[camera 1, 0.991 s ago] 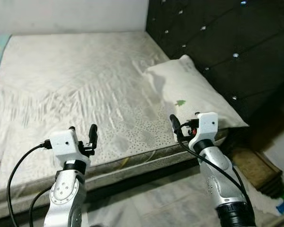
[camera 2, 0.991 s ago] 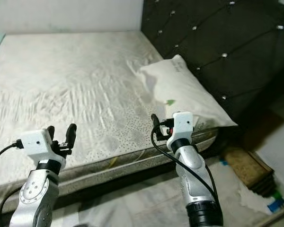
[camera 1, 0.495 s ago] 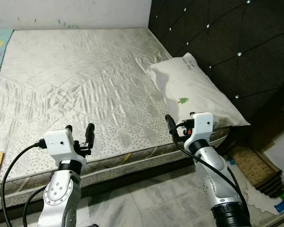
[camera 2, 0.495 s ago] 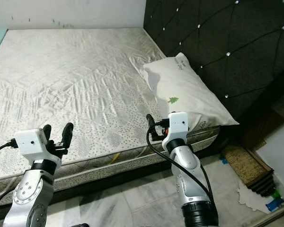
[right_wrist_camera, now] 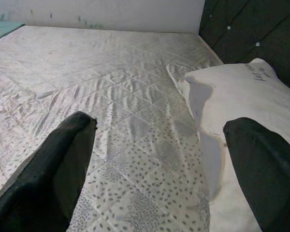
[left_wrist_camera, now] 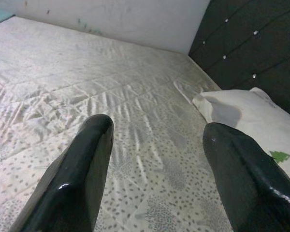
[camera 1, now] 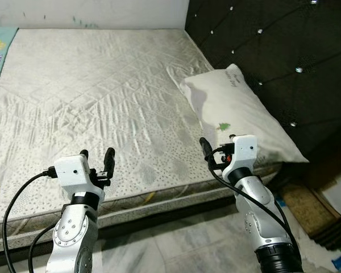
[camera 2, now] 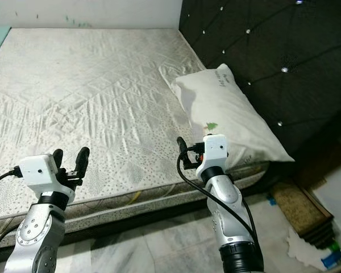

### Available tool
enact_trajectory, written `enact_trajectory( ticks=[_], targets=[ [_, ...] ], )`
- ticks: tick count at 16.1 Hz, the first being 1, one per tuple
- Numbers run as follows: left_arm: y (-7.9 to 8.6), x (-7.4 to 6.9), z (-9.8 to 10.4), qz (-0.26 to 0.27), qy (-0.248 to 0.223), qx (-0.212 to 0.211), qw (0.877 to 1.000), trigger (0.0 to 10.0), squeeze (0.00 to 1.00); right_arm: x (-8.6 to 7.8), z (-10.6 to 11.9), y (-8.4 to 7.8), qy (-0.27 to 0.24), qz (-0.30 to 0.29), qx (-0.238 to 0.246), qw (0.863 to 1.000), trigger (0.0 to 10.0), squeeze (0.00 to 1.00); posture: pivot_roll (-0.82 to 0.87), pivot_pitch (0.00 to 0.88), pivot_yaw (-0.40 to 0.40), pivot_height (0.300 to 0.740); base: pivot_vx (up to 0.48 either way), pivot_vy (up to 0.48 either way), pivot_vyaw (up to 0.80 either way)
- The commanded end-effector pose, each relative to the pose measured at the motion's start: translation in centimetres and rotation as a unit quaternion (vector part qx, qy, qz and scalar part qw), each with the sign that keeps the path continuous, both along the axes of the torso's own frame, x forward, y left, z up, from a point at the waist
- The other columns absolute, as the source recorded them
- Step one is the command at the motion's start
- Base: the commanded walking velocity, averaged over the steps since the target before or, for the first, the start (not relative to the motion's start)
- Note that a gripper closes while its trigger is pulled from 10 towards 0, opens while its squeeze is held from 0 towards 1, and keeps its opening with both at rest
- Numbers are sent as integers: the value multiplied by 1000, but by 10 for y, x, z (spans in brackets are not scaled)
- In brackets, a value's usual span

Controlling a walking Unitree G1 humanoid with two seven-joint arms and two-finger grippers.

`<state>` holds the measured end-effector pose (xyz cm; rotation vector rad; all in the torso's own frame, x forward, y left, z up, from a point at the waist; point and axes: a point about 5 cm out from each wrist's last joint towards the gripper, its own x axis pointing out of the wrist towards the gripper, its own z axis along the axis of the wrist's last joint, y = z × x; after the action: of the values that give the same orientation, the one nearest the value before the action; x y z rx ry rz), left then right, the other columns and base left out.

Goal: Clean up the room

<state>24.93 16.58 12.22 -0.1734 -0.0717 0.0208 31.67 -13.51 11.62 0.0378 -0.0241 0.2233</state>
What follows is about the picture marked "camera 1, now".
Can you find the brown woven mat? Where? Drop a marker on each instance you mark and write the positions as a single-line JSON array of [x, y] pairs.
[[310, 210]]

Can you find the dark tufted headboard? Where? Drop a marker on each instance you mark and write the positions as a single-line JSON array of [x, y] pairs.
[[284, 51]]

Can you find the white printed pillow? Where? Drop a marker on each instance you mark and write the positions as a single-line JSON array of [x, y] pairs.
[[238, 114]]

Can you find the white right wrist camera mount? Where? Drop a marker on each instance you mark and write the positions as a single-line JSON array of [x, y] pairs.
[[241, 156]]

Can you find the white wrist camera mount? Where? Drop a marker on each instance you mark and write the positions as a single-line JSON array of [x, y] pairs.
[[241, 156], [71, 173]]

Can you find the white quilted mattress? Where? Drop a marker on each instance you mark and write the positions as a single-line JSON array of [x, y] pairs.
[[102, 102]]

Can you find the dark bed frame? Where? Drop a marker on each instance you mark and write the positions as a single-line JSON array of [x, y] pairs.
[[159, 211]]

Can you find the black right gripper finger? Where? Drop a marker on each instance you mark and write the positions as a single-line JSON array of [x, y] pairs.
[[206, 151]]

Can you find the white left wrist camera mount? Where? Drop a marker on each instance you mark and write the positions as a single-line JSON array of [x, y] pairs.
[[71, 173]]

